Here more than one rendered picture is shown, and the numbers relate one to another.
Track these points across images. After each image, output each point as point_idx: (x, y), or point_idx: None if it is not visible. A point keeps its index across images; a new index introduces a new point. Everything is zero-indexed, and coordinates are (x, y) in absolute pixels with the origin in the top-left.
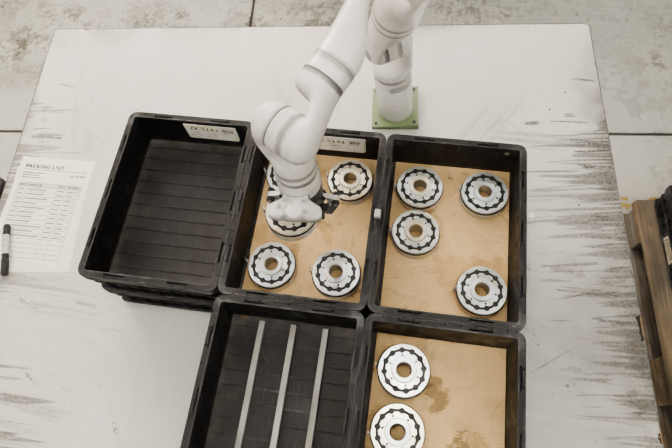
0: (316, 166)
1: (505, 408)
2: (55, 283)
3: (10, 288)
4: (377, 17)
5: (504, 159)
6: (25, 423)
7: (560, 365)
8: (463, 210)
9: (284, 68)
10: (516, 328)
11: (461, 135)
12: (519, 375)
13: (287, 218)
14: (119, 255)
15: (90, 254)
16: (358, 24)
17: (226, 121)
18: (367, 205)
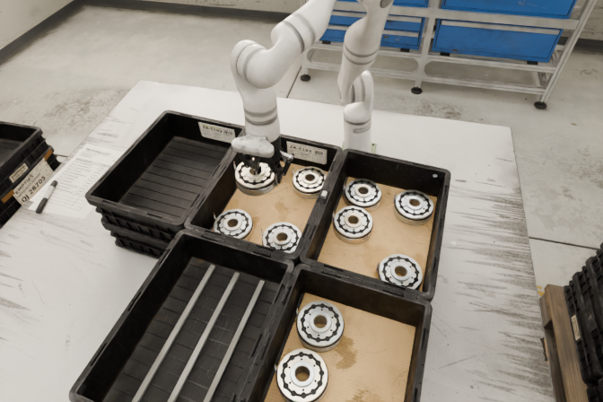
0: (276, 112)
1: (407, 379)
2: (71, 225)
3: (38, 222)
4: (345, 42)
5: (432, 181)
6: (0, 321)
7: (467, 367)
8: (395, 216)
9: (284, 121)
10: (424, 297)
11: None
12: (422, 336)
13: (245, 149)
14: (122, 202)
15: (99, 187)
16: (324, 2)
17: (229, 123)
18: None
